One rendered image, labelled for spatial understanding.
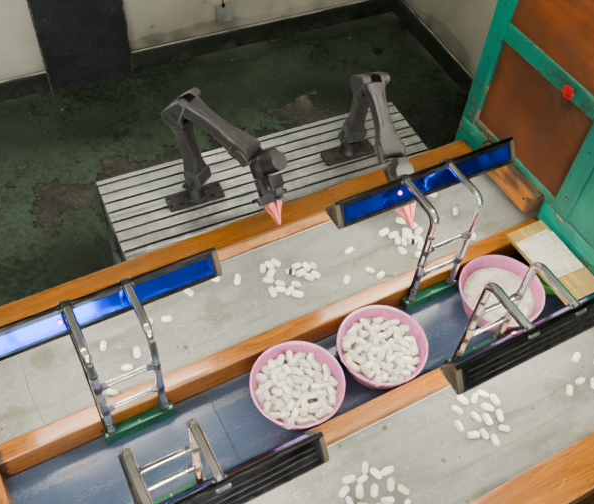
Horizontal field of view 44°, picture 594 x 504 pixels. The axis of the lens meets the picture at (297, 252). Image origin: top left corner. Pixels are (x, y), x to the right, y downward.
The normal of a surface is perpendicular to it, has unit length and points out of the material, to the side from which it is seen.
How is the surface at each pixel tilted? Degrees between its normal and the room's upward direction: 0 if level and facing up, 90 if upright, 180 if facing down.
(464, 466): 0
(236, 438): 0
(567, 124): 90
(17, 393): 0
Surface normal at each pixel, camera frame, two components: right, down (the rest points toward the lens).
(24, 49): 0.42, 0.72
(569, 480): 0.06, -0.61
